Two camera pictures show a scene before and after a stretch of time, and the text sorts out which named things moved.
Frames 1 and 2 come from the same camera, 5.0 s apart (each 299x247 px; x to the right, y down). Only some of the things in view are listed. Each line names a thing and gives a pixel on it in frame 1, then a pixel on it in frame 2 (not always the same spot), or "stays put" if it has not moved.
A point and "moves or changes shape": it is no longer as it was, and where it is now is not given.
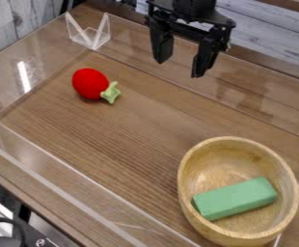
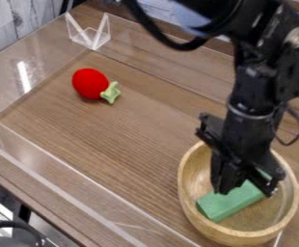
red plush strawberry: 91,84 stays put
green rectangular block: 236,199 moves or changes shape
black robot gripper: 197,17 -> 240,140
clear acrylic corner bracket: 90,37 stays put
